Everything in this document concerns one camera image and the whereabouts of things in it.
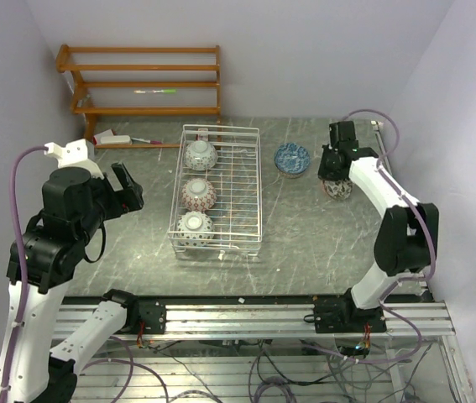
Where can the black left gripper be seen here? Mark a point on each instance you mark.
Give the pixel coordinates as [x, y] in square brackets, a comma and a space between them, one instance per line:
[128, 199]

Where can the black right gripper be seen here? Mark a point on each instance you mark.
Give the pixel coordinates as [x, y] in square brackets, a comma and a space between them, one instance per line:
[322, 172]

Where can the brown leaf pattern bowl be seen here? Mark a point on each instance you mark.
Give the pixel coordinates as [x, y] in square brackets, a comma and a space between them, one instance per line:
[338, 190]

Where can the blue floral pattern bowl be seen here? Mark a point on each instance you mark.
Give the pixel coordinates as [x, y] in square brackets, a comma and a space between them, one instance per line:
[292, 160]

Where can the red diamond pattern bowl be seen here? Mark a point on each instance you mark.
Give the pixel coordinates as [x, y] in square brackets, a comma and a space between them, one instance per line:
[198, 195]

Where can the white bowl with dot pattern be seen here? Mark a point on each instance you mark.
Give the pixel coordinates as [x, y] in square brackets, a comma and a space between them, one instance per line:
[195, 229]

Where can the blue triangle pattern bowl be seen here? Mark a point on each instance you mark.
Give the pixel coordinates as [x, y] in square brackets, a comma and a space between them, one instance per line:
[200, 155]

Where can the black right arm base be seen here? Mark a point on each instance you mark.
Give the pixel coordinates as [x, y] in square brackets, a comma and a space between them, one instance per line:
[338, 314]

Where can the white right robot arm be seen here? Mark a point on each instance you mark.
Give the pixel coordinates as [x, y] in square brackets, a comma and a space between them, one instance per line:
[406, 242]

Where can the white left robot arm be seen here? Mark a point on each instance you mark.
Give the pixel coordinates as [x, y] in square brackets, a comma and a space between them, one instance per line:
[42, 262]

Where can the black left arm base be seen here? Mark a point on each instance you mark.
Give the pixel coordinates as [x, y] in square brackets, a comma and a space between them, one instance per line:
[151, 318]

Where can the wooden shelf rack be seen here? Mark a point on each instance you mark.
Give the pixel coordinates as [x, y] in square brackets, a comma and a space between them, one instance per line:
[104, 78]

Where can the white eraser block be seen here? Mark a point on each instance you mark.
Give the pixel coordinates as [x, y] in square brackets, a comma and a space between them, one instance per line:
[108, 137]

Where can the pink marker pen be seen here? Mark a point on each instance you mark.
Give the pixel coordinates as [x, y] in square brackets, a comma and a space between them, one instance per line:
[146, 141]

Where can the green marker pen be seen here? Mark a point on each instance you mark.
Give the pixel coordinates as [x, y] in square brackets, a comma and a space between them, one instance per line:
[156, 91]

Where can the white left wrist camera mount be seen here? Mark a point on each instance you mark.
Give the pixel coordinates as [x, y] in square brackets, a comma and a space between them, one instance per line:
[79, 153]

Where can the white wire dish rack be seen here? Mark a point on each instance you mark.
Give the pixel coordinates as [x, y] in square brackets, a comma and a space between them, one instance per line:
[237, 213]

